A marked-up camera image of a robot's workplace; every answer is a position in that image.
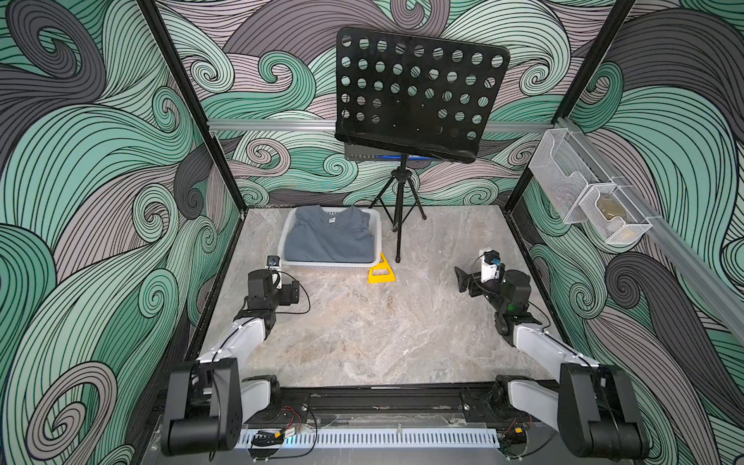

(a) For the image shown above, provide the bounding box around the clear plastic wall bin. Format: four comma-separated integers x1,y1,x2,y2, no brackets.
529,128,652,247

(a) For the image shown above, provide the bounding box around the grey t-shirt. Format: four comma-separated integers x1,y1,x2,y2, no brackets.
284,205,376,264

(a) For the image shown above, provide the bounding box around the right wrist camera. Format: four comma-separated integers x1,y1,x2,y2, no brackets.
480,249,502,283

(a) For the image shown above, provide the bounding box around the yellow plastic triangular block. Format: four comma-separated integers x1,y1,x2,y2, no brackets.
367,253,396,284

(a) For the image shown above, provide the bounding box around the white plastic laundry basket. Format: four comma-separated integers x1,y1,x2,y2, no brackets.
277,207,382,269

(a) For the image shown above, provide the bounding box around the white slotted cable duct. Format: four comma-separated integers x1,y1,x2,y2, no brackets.
271,427,501,450

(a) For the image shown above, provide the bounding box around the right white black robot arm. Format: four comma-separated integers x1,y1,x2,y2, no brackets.
455,263,651,462

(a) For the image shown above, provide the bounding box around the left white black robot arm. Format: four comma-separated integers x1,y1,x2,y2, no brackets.
160,267,300,456

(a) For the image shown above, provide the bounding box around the black perforated music stand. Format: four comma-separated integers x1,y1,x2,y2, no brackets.
334,26,511,234

